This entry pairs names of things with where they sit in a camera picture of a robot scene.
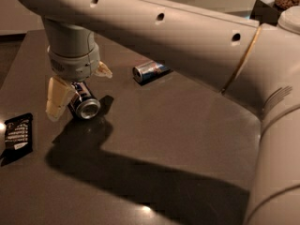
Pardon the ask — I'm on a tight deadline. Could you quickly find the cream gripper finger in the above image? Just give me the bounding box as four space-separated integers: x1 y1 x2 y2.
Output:
46 76 76 122
94 62 113 79

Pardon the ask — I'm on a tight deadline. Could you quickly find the silver blue red bull can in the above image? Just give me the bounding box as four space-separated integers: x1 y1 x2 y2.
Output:
132 61 170 83

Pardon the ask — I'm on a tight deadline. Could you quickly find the black snack packet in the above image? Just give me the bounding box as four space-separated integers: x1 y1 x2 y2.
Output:
5 112 33 151

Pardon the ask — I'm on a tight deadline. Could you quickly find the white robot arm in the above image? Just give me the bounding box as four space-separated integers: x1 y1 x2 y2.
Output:
19 0 300 225

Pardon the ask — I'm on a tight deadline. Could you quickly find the white cylindrical canister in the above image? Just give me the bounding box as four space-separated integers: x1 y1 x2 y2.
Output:
277 6 300 35

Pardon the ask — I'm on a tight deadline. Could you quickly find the blue pepsi can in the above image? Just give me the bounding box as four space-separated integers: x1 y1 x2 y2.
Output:
68 82 100 120

